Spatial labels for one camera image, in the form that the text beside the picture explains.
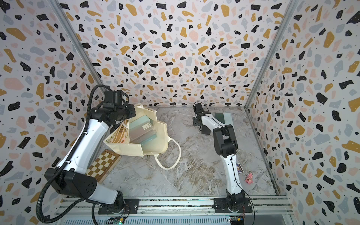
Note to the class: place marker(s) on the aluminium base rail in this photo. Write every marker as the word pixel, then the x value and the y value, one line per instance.
pixel 189 210

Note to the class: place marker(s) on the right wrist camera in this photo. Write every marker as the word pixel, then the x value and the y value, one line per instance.
pixel 198 108

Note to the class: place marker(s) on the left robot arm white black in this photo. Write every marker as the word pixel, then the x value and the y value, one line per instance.
pixel 69 176

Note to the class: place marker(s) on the playing card box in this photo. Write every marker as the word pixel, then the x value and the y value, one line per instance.
pixel 239 168

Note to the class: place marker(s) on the black pencil case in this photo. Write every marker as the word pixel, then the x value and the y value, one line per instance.
pixel 205 130

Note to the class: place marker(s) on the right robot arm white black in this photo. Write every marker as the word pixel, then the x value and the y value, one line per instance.
pixel 226 146

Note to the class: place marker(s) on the wooden chessboard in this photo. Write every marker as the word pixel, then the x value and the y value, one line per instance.
pixel 103 165

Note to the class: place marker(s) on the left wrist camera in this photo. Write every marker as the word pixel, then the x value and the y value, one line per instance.
pixel 115 100

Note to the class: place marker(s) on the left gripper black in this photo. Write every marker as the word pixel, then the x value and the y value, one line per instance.
pixel 132 111

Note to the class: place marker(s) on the dark green book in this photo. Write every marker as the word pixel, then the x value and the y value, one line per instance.
pixel 219 119

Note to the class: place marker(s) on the light mint pencil case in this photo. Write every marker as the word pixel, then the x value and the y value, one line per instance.
pixel 228 118

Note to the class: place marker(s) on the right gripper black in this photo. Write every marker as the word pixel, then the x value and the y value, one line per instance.
pixel 194 120

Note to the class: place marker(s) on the cream floral canvas bag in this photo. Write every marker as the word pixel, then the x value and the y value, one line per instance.
pixel 119 140

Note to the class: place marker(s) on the small pink toy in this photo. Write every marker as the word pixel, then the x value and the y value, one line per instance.
pixel 249 178

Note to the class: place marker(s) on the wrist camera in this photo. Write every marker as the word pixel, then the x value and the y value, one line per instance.
pixel 198 108
pixel 115 100

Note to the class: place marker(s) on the teal translucent pencil case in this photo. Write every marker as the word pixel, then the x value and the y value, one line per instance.
pixel 145 139

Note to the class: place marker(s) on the translucent grey pencil case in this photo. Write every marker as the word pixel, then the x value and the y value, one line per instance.
pixel 139 131

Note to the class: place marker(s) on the sage green pencil case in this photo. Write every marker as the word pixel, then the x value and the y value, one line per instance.
pixel 140 121

